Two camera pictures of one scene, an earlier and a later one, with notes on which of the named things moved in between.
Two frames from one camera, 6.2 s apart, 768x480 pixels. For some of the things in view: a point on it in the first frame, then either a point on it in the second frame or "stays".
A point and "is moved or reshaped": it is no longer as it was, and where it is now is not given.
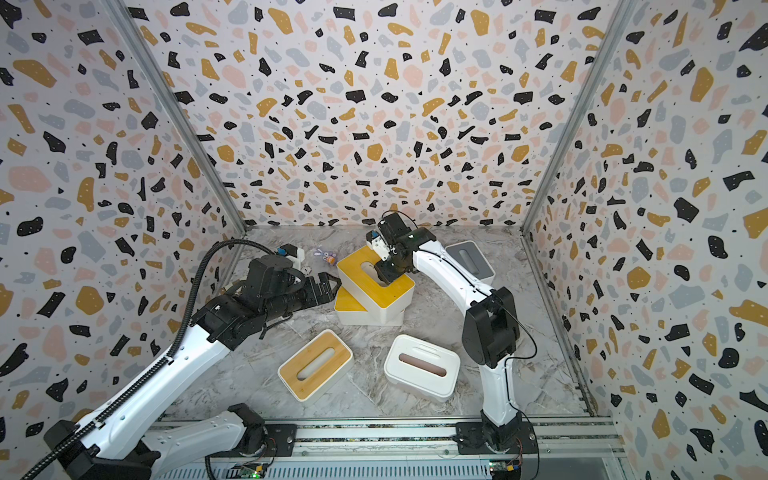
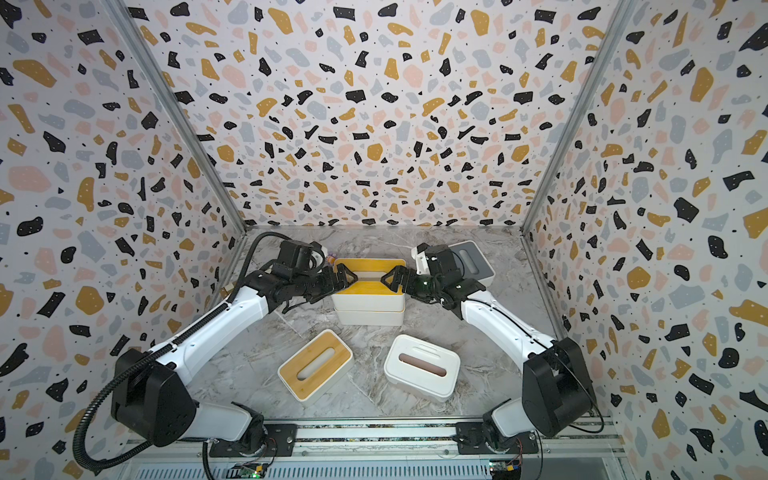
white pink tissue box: (422, 368) stays
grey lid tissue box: (468, 256) stays
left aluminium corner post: (140, 46) stays
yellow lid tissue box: (317, 369) stays
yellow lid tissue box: (358, 280) is moved or reshaped
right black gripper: (384, 273) to (408, 286)
